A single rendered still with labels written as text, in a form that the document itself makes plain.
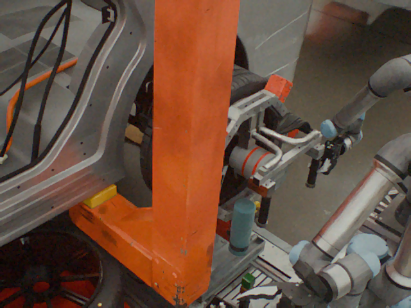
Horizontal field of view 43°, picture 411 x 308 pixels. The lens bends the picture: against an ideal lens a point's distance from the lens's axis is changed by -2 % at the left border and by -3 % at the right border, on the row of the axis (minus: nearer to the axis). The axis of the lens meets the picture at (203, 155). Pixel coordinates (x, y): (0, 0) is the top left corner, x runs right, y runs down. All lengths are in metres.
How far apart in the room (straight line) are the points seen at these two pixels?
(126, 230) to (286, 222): 1.37
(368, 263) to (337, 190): 2.25
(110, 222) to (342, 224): 1.04
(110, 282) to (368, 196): 1.14
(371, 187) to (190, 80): 0.54
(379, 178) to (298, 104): 3.01
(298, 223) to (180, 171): 1.71
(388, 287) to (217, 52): 0.80
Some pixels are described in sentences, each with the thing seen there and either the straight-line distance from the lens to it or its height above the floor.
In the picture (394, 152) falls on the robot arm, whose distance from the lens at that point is 1.37.
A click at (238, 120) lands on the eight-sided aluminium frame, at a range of 1.95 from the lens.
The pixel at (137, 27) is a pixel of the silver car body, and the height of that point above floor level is 1.38.
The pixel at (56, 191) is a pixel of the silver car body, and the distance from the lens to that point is 1.99.
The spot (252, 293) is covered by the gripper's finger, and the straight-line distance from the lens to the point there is 1.18.
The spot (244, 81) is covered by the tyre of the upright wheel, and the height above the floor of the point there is 1.17.
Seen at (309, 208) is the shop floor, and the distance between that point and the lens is 3.32.
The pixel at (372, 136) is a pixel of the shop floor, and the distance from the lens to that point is 4.15.
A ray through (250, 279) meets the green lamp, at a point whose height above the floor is 0.66.
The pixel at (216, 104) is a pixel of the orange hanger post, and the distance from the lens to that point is 1.50.
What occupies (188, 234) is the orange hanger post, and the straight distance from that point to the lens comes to 1.73.
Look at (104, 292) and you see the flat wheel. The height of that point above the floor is 0.50.
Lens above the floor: 2.14
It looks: 36 degrees down
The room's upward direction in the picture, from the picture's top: 5 degrees clockwise
